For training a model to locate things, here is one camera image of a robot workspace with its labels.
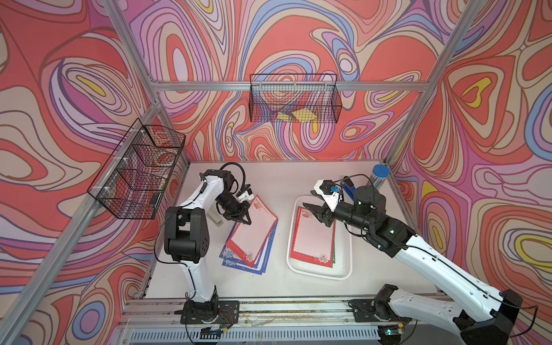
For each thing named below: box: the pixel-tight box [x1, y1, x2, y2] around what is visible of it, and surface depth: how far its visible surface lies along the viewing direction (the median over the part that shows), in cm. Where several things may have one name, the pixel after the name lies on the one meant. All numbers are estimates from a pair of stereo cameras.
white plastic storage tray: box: [286, 195, 353, 280], surface depth 84 cm
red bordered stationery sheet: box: [225, 194, 279, 269], surface depth 89 cm
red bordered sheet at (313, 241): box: [290, 206, 336, 269], surface depth 90 cm
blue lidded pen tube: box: [366, 163, 391, 191], surface depth 93 cm
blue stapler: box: [340, 176, 357, 202], surface depth 109 cm
